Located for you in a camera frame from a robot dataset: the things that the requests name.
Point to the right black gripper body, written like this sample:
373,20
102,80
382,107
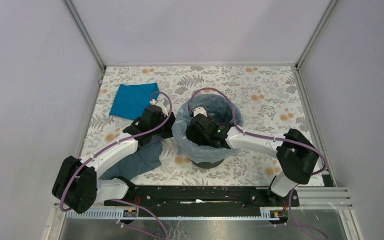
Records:
202,139

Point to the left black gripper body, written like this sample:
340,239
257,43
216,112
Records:
166,131

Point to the light blue trash bag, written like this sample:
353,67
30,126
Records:
217,107

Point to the black plastic trash bin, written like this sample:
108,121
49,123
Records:
205,162

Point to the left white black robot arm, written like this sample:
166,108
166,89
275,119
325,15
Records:
78,183

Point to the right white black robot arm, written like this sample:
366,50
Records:
296,155

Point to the bright blue trash bag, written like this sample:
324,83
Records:
131,100

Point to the grey blue trash bag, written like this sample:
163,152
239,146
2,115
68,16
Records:
140,162

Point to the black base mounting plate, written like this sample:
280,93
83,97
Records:
152,196

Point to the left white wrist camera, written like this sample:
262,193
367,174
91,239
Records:
162,104

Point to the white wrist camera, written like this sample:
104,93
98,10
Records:
162,104
199,111

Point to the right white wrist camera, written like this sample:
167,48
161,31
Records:
199,111

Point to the white slotted cable duct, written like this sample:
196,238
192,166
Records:
180,212

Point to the left aluminium frame post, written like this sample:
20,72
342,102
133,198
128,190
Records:
69,4

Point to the aluminium frame post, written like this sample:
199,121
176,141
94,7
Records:
317,31
69,4

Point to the right aluminium frame post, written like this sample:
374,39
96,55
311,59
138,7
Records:
317,31

